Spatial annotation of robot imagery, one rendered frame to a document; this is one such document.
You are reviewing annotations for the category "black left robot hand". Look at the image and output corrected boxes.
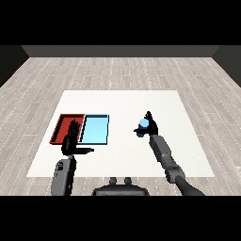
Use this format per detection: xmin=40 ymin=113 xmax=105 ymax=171
xmin=60 ymin=119 xmax=95 ymax=157

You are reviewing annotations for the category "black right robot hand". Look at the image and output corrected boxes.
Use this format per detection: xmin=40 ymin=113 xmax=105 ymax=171
xmin=133 ymin=110 xmax=159 ymax=137

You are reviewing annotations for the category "small blue can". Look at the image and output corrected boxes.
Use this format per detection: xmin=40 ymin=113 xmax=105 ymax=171
xmin=136 ymin=118 xmax=151 ymax=138

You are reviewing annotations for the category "red shallow open box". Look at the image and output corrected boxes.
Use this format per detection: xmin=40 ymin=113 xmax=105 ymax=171
xmin=49 ymin=113 xmax=86 ymax=146

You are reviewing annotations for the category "light blue shallow open box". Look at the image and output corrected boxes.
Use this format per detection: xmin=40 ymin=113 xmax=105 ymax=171
xmin=77 ymin=113 xmax=110 ymax=146

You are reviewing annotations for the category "dark grey robot body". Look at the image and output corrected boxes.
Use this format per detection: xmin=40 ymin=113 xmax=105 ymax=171
xmin=91 ymin=177 xmax=151 ymax=197

